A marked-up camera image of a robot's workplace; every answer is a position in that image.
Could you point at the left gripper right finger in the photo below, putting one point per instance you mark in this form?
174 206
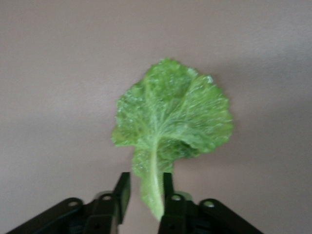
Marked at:
168 195

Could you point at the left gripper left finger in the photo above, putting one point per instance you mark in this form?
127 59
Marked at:
120 195

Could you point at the green lettuce leaf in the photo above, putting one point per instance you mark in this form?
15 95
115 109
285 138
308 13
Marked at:
170 114

